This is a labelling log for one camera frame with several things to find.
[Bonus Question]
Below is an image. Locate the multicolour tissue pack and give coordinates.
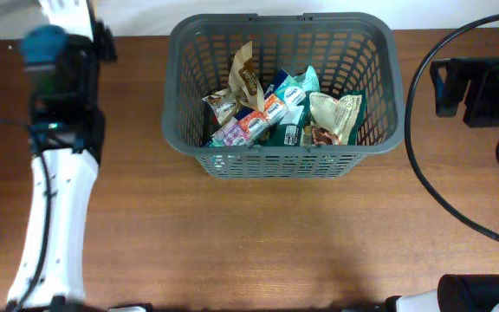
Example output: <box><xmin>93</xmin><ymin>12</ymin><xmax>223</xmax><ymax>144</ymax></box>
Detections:
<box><xmin>203</xmin><ymin>70</ymin><xmax>307</xmax><ymax>147</ymax></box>

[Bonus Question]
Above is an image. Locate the brown white snack pouch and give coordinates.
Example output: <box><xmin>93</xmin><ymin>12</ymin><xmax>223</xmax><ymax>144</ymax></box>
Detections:
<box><xmin>202</xmin><ymin>41</ymin><xmax>265</xmax><ymax>126</ymax></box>

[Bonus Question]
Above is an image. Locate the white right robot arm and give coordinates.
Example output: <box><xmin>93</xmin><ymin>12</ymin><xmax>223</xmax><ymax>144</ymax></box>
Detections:
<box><xmin>393</xmin><ymin>58</ymin><xmax>499</xmax><ymax>312</ymax></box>

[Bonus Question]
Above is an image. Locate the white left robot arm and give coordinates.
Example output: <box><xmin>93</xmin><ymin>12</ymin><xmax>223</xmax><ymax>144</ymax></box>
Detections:
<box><xmin>5</xmin><ymin>1</ymin><xmax>117</xmax><ymax>311</ymax></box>

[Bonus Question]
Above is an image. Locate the green coffee bean bag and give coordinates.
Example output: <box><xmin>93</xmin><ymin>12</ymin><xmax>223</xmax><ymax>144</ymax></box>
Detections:
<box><xmin>264</xmin><ymin>91</ymin><xmax>367</xmax><ymax>146</ymax></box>

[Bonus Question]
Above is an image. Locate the grey plastic basket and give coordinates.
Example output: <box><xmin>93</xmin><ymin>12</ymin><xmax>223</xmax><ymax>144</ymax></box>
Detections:
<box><xmin>162</xmin><ymin>12</ymin><xmax>405</xmax><ymax>179</ymax></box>

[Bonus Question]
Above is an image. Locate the light teal small packet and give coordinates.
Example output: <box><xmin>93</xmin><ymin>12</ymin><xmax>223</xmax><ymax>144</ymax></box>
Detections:
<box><xmin>295</xmin><ymin>66</ymin><xmax>320</xmax><ymax>92</ymax></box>

